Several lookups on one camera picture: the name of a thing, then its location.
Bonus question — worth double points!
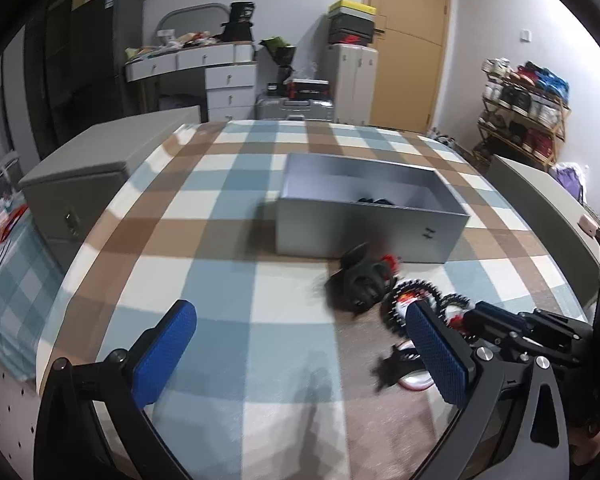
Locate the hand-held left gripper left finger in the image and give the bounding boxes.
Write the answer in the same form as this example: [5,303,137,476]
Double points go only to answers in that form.
[34,299,198,480]

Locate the black spiky hair ornament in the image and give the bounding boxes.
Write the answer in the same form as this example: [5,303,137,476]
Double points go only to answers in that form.
[372,345,416,391]

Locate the white red jewelry card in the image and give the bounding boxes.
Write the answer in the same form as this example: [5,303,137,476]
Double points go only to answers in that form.
[392,340,436,392]

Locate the small black beaded bracelet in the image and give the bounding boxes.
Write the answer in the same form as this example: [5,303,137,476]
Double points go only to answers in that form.
[437,294,476,321]

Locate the wooden shoe rack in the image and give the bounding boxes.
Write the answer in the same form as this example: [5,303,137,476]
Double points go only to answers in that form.
[472,57,571,171]

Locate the pile of papers and packets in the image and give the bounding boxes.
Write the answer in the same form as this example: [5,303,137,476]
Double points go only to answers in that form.
[125,30,221,61]

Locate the white pegboard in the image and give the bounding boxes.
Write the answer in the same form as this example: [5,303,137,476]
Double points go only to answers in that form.
[0,345,46,466]

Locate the rows of shoes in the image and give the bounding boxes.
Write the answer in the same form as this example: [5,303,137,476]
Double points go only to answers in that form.
[481,58,571,158]

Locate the grey cabinet with latch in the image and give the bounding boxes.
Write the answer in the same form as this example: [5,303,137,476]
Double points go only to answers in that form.
[19,107,201,271]

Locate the large black beaded bracelet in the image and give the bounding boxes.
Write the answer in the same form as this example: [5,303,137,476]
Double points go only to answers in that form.
[382,280,443,336]

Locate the folded plaid cloth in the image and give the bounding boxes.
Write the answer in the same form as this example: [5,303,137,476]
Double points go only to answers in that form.
[0,205,66,381]

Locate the black red flat box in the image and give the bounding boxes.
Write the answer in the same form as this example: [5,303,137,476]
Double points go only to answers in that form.
[289,80,331,101]

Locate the yellow white shoe box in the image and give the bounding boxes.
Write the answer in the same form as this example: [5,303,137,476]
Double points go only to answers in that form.
[328,0,377,17]

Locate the white locker cabinet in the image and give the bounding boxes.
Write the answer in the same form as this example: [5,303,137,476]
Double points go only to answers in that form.
[326,42,379,126]

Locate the green black bouquet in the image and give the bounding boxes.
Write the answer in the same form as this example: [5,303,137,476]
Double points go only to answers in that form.
[260,36,297,66]

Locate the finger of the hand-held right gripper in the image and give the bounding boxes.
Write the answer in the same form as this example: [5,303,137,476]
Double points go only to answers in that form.
[510,309,596,368]
[461,301,532,349]

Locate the black hair claw clip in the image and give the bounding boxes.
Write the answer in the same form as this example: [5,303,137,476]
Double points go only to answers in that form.
[325,242,396,313]

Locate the black wardrobe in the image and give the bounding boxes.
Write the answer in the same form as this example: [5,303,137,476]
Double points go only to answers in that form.
[22,0,143,161]

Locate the black red shoe box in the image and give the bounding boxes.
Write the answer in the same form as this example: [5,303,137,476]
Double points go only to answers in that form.
[328,29,373,46]

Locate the white plastic container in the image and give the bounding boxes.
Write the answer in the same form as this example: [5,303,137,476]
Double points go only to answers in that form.
[0,152,23,211]

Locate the grey arched frame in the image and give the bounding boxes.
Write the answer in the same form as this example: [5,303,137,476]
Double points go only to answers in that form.
[157,4,231,36]

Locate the colourful papers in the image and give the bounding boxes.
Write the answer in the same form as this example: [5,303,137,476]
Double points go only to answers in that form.
[0,195,31,261]

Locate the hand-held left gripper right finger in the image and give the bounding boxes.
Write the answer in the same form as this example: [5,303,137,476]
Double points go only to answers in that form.
[405,300,571,480]

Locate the shoes on floor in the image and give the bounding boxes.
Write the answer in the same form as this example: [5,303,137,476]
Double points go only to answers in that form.
[427,127,461,148]

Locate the white desk with drawers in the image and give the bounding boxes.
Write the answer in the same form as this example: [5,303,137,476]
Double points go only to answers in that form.
[125,41,258,123]

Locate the grey curved board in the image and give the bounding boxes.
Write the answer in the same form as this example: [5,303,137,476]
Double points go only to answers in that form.
[487,155,600,306]

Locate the wooden door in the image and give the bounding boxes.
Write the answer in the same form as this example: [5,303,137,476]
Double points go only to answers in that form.
[362,0,453,133]

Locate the grey storage box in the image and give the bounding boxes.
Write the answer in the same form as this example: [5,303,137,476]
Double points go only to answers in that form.
[274,152,471,265]

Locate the plaid tablecloth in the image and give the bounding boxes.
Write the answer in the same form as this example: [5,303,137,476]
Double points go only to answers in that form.
[35,120,596,480]

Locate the silver suitcase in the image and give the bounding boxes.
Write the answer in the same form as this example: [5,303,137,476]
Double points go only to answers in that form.
[255,94,336,123]

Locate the purple bag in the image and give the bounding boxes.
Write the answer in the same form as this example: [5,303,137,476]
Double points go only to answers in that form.
[552,162,588,201]

